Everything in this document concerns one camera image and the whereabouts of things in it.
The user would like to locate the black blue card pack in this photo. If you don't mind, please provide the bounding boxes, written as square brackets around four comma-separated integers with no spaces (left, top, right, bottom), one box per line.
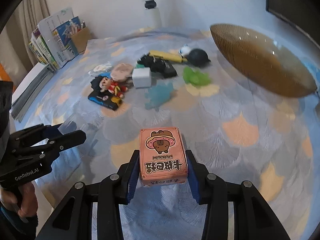
[87,91,123,111]

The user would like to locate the red clothed doll figurine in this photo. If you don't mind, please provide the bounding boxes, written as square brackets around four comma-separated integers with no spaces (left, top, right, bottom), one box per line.
[91,75,129,98]

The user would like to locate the clear packet with sticker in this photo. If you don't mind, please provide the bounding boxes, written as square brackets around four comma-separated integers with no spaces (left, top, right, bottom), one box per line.
[88,63,113,77]

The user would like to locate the pink capybara card box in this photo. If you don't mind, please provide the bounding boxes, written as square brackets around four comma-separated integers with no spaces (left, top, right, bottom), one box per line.
[139,127,188,187]

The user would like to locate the pink face toy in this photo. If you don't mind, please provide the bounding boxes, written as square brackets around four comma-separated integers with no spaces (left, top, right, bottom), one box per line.
[110,63,133,82]

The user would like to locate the white cube charger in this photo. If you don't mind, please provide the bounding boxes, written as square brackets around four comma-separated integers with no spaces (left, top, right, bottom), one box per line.
[132,67,152,88]

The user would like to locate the blue translucent figurine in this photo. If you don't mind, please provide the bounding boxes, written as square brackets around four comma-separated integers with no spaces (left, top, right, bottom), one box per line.
[145,83,174,110]

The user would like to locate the black rectangular box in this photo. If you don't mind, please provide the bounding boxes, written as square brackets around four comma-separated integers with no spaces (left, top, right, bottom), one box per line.
[150,60,177,79]

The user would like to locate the light green translucent figurine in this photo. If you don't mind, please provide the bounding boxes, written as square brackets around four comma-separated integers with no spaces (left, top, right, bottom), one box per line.
[183,67,211,87]

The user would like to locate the yellow rectangular device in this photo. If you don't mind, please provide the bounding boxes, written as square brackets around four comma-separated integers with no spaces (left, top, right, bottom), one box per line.
[149,50,188,63]

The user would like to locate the black ball toy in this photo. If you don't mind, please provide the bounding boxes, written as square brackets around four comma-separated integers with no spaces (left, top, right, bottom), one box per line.
[186,48,211,67]

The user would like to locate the black dragon figurine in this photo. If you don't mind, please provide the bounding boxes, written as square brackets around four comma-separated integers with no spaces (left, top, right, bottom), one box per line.
[137,54,155,68]

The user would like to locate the person left hand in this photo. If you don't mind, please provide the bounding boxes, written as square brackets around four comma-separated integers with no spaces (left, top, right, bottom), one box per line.
[1,182,38,218]

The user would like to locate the stack of books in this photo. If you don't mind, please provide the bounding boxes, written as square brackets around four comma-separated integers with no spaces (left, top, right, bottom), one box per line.
[11,7,79,122]

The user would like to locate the cardboard pen holder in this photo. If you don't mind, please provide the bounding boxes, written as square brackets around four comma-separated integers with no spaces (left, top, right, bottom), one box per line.
[71,27,92,54]

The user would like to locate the pens in holder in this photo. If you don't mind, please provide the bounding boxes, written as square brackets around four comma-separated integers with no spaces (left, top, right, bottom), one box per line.
[69,17,86,35]

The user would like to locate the fan pattern table mat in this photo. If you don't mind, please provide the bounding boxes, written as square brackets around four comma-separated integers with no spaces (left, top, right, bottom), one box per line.
[16,29,319,239]

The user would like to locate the amber ribbed glass bowl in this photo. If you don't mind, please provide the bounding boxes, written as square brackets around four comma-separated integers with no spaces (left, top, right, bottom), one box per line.
[210,23,317,98]

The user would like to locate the white desk lamp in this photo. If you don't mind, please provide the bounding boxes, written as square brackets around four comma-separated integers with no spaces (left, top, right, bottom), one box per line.
[144,0,162,28]

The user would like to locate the black monitor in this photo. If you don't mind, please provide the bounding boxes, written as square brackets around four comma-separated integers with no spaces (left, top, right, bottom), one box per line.
[266,0,319,47]

